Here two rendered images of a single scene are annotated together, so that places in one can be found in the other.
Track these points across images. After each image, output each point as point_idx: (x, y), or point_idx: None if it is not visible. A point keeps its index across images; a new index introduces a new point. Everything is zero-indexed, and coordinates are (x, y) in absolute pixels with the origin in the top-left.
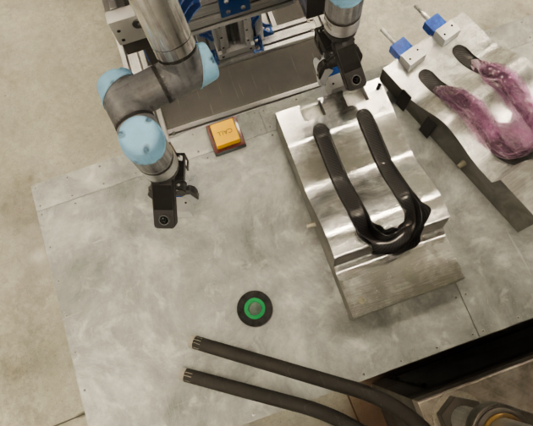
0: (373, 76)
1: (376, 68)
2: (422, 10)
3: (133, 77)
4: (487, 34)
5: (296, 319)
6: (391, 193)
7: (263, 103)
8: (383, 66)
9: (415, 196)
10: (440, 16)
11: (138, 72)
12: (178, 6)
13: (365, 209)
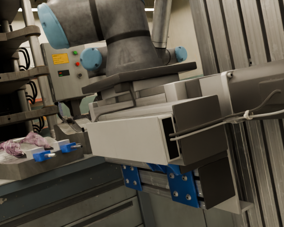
0: (88, 156)
1: (85, 158)
2: (49, 154)
3: (171, 48)
4: None
5: None
6: (77, 123)
7: None
8: (80, 159)
9: (66, 122)
10: (37, 153)
11: (171, 50)
12: (152, 27)
13: (88, 118)
